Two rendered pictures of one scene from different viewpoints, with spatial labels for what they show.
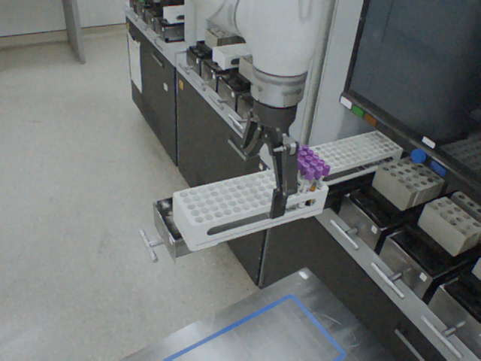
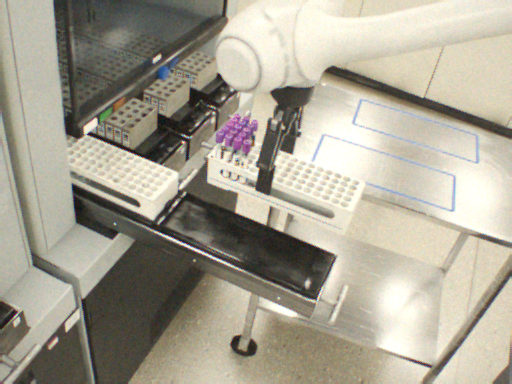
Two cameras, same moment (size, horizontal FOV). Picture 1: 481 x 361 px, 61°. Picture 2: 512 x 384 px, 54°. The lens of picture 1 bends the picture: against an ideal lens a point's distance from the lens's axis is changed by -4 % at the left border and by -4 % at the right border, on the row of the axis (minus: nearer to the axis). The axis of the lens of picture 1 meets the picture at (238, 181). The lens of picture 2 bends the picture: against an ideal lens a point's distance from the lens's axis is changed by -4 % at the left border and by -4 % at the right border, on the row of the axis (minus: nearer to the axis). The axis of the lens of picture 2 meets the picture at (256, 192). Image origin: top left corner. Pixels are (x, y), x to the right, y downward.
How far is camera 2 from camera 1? 1.33 m
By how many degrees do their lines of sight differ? 90
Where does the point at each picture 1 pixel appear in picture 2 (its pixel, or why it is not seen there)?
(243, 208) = (309, 172)
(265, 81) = not seen: hidden behind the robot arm
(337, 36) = (31, 86)
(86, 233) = not seen: outside the picture
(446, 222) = (179, 90)
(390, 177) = (141, 122)
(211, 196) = (325, 188)
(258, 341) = (357, 168)
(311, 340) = (330, 148)
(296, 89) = not seen: hidden behind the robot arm
